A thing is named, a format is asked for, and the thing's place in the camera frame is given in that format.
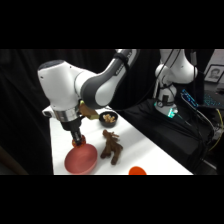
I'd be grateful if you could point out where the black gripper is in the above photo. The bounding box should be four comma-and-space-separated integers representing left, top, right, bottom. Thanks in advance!
60, 119, 86, 147

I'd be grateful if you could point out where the framed picture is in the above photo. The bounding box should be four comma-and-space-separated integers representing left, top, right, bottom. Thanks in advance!
203, 64, 224, 84

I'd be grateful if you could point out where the small orange dish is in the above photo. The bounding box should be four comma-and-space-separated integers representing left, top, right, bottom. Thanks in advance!
128, 165, 148, 176

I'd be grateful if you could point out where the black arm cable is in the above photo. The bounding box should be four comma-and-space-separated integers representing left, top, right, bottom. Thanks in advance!
146, 49, 198, 108

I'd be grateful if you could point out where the pink bowl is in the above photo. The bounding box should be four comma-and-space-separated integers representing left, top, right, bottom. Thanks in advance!
64, 143, 99, 175

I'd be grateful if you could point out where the brown moose plush toy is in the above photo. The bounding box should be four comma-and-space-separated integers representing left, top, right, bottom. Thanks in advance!
100, 129, 124, 166

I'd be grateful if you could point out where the red dotted ball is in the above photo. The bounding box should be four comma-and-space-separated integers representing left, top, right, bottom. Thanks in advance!
71, 134, 87, 148

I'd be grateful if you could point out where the yellow cable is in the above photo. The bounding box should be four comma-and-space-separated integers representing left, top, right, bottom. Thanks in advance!
208, 108, 224, 152

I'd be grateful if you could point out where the blue lit device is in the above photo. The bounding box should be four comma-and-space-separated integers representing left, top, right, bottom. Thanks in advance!
180, 88, 201, 110

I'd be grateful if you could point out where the black robot stand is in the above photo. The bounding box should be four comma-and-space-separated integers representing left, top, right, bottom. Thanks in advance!
116, 98, 216, 176

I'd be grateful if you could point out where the black bowl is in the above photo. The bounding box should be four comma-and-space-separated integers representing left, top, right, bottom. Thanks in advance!
98, 110, 119, 128

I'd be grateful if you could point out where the small green light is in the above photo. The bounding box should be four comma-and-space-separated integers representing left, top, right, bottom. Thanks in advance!
167, 108, 178, 120

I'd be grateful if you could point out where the dark device with teal lights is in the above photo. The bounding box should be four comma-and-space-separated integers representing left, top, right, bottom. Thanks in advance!
202, 92, 224, 110

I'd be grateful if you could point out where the black curtain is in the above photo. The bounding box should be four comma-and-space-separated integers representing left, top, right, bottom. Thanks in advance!
0, 49, 161, 176

